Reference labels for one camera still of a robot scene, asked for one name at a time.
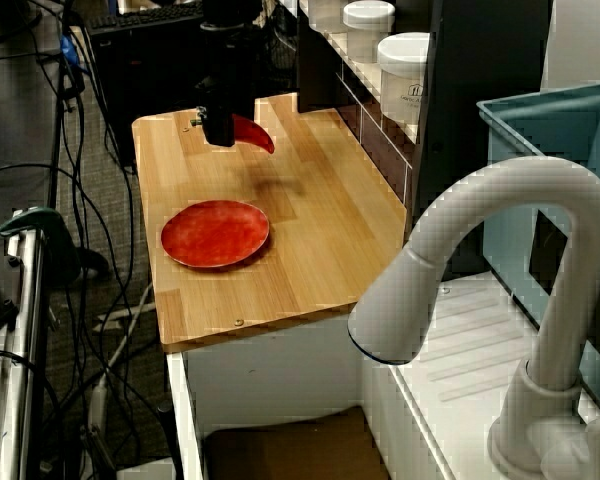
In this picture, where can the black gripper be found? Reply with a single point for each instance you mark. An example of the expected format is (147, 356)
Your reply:
(225, 100)

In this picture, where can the red chili pepper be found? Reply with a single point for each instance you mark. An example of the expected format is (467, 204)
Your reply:
(255, 134)

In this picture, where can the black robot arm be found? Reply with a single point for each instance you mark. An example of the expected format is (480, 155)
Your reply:
(230, 45)

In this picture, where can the red round plate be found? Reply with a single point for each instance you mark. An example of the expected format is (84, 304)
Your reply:
(215, 234)

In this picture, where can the black desk unit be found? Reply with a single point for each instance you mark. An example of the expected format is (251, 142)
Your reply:
(145, 90)

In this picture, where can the narrow black upright panel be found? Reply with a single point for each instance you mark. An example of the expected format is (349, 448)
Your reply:
(317, 60)

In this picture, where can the black keyboard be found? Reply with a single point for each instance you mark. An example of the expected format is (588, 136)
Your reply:
(145, 21)

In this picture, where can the light wooden shelf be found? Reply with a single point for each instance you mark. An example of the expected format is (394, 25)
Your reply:
(361, 70)

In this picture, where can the dark tile backsplash panel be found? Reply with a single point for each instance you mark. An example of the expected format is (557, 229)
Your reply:
(380, 145)

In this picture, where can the blue tape strip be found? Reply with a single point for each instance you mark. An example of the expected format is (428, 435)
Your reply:
(68, 50)

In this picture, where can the white lidded jar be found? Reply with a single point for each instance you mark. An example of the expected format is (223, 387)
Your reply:
(367, 32)

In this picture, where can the large white jar with label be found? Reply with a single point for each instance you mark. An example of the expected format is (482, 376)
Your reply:
(402, 80)

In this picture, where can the green clamp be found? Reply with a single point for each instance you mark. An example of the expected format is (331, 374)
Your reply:
(55, 235)

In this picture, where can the wide black upright panel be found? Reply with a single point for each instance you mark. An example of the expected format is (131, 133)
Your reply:
(480, 75)

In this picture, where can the silver metal pole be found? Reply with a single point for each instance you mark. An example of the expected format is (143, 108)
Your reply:
(22, 325)

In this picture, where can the blue plastic bin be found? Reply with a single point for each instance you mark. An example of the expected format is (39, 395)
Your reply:
(510, 165)

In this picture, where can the white curved faucet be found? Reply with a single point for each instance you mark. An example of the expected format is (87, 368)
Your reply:
(530, 185)

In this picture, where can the brown cardboard sheet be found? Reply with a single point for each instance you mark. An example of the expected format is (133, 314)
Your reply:
(295, 445)

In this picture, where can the white toy sink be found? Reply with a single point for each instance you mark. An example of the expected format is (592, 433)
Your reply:
(460, 350)

